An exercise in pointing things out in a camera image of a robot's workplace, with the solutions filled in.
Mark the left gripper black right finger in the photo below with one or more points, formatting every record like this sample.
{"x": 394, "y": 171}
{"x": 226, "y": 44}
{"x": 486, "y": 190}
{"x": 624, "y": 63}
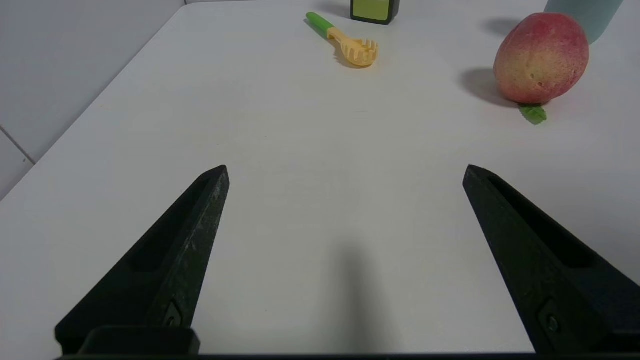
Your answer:
{"x": 560, "y": 295}

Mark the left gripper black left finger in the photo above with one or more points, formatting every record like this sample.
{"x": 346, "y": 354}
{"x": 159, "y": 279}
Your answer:
{"x": 165, "y": 270}

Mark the red-yellow peach with leaf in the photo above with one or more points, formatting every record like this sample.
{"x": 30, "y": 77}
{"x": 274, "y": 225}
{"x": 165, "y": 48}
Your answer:
{"x": 540, "y": 60}

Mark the pale blue-green cup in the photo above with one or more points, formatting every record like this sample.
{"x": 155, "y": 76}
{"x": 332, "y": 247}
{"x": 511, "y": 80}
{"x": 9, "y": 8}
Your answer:
{"x": 600, "y": 15}

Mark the black bottle with green label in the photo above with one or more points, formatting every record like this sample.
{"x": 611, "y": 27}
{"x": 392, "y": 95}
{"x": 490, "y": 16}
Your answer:
{"x": 375, "y": 10}

